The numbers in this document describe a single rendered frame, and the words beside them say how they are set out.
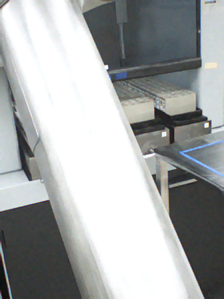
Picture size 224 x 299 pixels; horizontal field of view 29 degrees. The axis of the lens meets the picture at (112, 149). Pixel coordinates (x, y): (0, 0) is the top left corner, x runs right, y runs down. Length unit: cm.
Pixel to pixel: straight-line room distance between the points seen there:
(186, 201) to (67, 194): 113
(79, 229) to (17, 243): 97
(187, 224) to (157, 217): 116
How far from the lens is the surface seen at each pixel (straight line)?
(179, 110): 145
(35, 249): 136
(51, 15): 46
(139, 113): 138
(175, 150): 116
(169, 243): 38
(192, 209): 152
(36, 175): 126
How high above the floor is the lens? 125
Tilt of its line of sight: 22 degrees down
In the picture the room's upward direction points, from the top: 5 degrees counter-clockwise
